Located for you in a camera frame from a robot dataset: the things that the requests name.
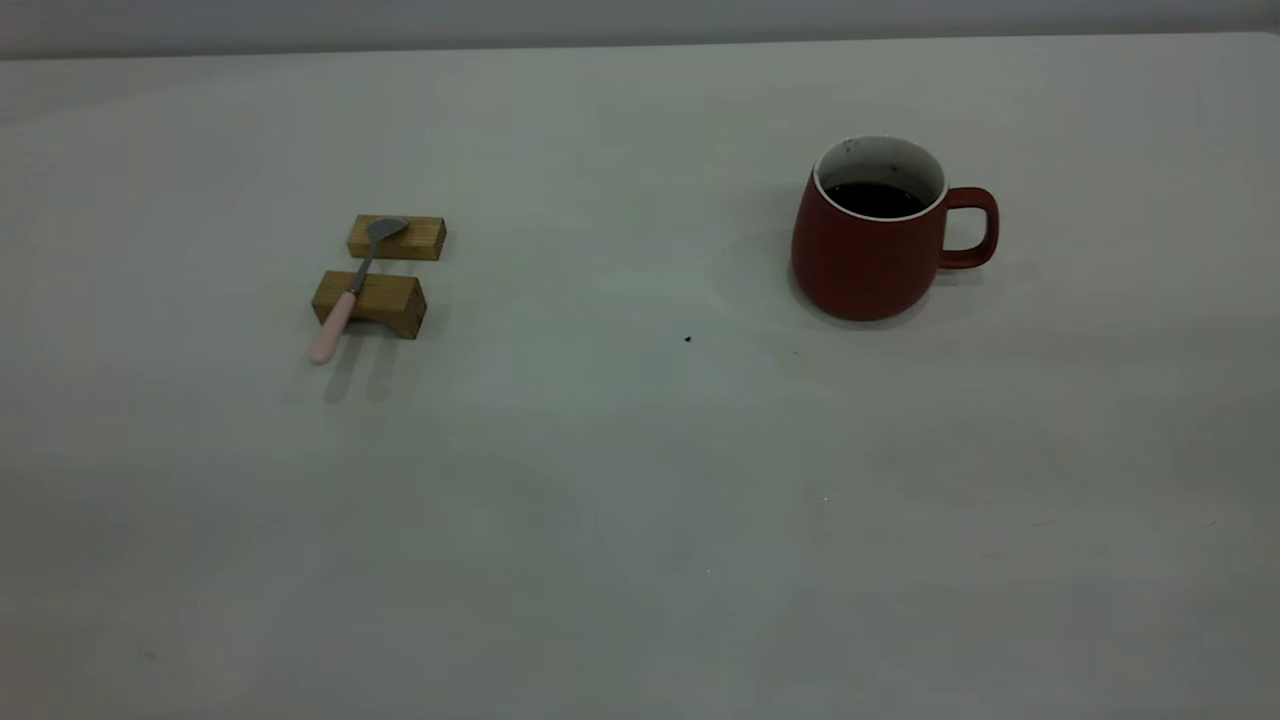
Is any red ceramic mug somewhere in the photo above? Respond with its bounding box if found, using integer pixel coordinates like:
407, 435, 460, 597
791, 135, 1000, 322

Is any black coffee liquid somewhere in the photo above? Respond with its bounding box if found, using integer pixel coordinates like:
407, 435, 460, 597
824, 181, 927, 220

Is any pink-handled metal spoon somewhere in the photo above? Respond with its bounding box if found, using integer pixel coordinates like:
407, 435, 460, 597
308, 217, 409, 366

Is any flat wooden block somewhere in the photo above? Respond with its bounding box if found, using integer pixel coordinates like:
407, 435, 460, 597
347, 214, 447, 262

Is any arched wooden block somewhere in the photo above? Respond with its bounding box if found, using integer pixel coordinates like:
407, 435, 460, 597
311, 270, 428, 341

